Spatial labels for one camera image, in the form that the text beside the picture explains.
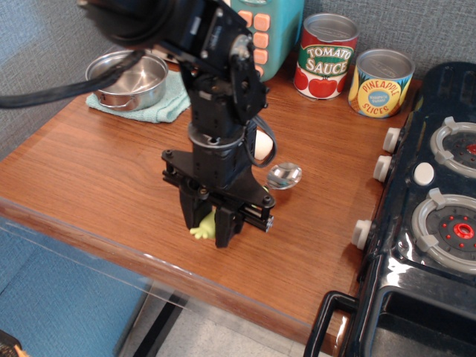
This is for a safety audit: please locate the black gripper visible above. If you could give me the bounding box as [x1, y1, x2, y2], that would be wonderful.
[161, 126, 276, 248]

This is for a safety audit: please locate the yellow handled metal spoon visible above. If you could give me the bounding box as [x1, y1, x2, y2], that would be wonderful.
[189, 162, 303, 240]

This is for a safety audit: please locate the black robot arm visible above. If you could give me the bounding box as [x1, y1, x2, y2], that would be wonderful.
[81, 1, 275, 248]

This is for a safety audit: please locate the plush mushroom toy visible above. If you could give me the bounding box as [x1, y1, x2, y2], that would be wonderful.
[254, 130, 274, 161]

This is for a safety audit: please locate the light teal cloth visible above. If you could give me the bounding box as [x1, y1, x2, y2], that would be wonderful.
[86, 71, 190, 123]

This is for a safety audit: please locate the small steel pot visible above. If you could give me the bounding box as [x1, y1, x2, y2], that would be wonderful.
[92, 52, 169, 112]

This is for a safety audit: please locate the teal toy microwave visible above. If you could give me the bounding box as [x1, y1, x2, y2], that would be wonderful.
[227, 0, 304, 82]

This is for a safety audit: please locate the tomato sauce can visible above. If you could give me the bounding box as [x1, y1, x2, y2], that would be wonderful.
[294, 13, 359, 100]

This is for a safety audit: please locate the black toy stove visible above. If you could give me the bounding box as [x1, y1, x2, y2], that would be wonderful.
[304, 62, 475, 356]

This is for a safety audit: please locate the pineapple slices can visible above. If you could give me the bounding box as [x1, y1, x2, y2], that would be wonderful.
[348, 48, 415, 118]

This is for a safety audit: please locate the orange object at corner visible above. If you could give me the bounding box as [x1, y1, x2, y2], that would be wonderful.
[0, 330, 22, 357]

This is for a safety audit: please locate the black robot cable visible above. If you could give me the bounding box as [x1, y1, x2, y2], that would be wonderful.
[0, 50, 146, 109]

